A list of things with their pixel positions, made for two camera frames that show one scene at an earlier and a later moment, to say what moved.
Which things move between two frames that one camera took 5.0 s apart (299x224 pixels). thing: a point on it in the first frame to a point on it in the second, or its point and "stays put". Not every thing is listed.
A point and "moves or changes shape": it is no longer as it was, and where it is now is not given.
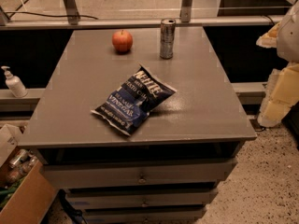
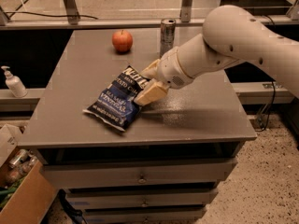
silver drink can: x=166 y=42 stays put
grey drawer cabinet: x=169 y=170 stays put
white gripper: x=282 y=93 to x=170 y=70
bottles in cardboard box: x=21 y=164 stays put
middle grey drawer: x=158 y=198 stays put
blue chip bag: x=132 y=102 moves or changes shape
